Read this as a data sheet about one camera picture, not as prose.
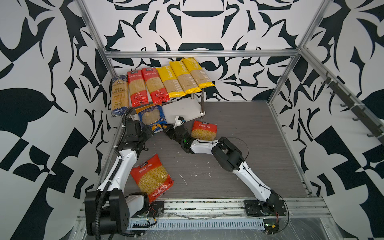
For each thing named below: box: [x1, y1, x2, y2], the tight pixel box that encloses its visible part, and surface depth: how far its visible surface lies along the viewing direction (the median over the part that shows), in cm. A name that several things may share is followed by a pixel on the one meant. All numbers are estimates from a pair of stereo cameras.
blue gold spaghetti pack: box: [111, 74, 129, 118], surface depth 74 cm
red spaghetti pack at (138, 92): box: [127, 70, 149, 108], surface depth 77 cm
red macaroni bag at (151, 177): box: [130, 153, 174, 204], surface depth 83 cm
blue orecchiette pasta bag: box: [135, 104, 168, 134], surface depth 100 cm
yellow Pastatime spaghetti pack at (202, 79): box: [181, 57, 216, 89], surface depth 85 cm
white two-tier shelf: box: [158, 88, 206, 125], surface depth 108 cm
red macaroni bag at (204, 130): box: [191, 120, 218, 141], surface depth 101 cm
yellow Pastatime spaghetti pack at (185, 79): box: [169, 60, 202, 95], surface depth 83 cm
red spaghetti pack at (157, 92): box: [142, 67, 171, 105], surface depth 78 cm
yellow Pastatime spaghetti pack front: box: [156, 65, 186, 98], surface depth 81 cm
